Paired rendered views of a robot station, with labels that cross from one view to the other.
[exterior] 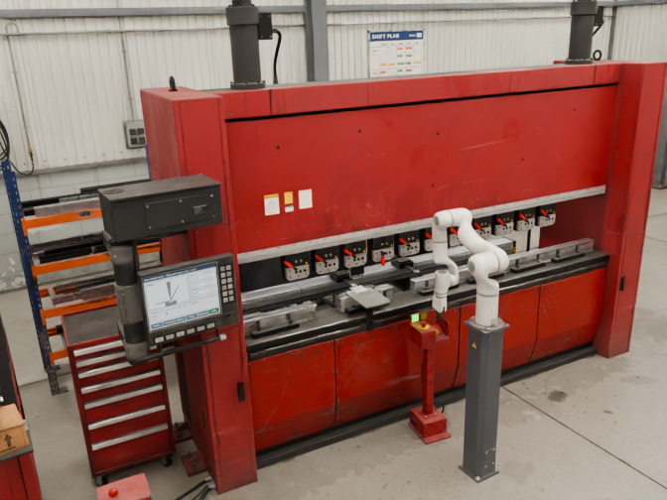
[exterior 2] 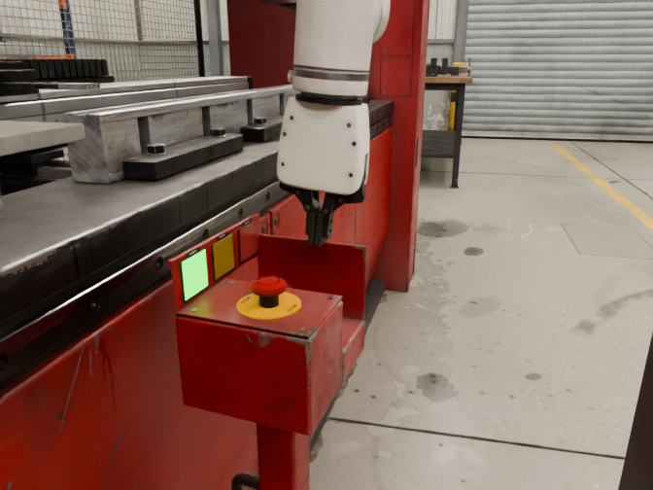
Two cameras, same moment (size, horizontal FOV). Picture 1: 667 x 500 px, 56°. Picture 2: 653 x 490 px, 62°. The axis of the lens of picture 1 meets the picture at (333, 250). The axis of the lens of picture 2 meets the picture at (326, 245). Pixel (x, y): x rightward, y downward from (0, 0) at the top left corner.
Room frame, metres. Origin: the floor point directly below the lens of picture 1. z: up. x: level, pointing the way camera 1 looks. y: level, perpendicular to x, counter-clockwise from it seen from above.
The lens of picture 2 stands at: (3.19, -0.19, 1.04)
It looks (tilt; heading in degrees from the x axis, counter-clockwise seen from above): 19 degrees down; 312
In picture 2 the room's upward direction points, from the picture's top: straight up
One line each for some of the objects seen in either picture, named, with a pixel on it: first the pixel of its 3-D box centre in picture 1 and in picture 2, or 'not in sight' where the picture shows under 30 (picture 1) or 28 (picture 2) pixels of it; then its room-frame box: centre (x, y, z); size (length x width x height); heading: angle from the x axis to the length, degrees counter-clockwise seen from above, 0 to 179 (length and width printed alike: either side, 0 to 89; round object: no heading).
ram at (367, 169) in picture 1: (442, 164); not in sight; (4.03, -0.73, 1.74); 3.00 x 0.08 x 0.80; 116
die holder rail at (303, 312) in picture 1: (279, 318); not in sight; (3.50, 0.35, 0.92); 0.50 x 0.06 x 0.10; 116
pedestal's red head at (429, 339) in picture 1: (429, 328); (279, 310); (3.63, -0.60, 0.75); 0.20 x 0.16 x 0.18; 111
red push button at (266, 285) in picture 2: not in sight; (268, 295); (3.60, -0.56, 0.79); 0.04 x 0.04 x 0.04
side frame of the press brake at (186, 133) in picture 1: (200, 289); not in sight; (3.47, 0.81, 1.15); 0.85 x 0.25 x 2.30; 26
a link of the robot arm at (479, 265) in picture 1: (483, 274); not in sight; (3.17, -0.81, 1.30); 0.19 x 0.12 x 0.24; 114
